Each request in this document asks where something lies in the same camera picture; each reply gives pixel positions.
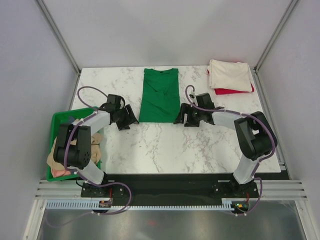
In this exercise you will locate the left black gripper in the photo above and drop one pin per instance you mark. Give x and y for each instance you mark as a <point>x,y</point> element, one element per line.
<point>131,114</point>

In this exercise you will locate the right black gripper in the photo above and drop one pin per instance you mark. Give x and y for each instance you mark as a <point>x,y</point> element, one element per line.
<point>185,108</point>

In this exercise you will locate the green t shirt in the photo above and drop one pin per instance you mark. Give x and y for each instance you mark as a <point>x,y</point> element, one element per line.
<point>160,96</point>

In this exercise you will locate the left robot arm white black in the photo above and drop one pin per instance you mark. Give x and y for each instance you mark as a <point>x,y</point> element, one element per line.
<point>73,142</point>

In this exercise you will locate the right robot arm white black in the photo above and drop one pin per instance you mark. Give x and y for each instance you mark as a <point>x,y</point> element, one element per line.
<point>255,136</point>

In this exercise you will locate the beige crumpled t shirt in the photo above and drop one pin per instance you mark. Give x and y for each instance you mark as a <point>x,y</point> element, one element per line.
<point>96,154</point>

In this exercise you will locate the folded red t shirt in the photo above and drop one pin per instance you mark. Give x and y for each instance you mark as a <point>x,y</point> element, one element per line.
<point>223,91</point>

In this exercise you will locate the folded cream t shirt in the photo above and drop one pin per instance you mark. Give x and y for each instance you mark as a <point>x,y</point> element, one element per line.
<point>234,76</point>

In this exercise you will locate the green plastic bin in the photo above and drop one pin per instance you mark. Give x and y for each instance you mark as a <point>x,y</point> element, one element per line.
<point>58,119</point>

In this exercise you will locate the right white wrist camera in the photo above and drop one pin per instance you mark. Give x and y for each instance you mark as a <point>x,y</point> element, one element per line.
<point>192,95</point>

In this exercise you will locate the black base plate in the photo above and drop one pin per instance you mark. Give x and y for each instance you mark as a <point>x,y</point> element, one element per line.
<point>187,189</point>

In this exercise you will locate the aluminium rail base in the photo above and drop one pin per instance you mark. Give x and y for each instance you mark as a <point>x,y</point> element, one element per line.
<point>272,190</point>

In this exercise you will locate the white slotted cable duct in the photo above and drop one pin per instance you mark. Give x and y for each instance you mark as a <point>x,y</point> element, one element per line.
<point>100,205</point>

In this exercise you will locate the left aluminium frame post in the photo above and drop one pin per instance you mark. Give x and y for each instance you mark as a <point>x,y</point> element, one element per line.
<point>58,35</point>

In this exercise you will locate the aluminium frame post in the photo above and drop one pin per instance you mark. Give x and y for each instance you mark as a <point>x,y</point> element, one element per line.
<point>276,33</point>
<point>58,35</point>

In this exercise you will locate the right aluminium frame post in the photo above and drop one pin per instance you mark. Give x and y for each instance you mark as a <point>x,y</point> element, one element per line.
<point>276,33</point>

